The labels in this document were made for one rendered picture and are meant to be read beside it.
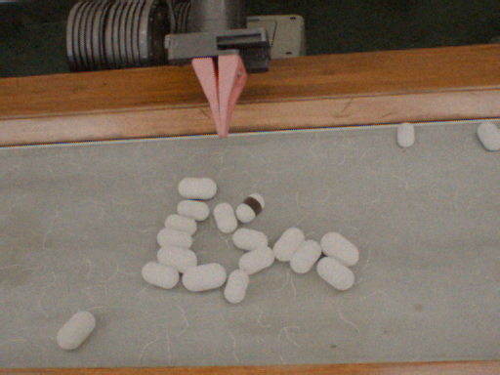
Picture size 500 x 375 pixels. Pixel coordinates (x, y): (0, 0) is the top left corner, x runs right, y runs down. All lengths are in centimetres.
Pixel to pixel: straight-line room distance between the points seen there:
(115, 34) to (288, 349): 51
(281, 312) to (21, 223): 29
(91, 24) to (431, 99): 46
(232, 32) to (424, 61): 24
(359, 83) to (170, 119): 22
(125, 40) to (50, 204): 28
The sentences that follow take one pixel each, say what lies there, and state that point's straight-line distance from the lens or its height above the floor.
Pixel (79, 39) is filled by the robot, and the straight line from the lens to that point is 87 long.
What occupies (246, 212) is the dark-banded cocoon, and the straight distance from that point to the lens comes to 57.
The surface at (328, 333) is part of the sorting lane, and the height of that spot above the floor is 74.
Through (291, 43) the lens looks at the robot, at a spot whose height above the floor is 47.
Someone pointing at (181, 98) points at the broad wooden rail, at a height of 76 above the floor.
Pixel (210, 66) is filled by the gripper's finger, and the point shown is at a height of 84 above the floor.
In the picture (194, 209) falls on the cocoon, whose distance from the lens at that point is 58.
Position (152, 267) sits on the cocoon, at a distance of 54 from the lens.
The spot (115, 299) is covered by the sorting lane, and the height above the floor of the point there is 74.
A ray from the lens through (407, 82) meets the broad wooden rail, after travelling 71.
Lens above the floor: 116
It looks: 43 degrees down
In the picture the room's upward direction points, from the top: 8 degrees counter-clockwise
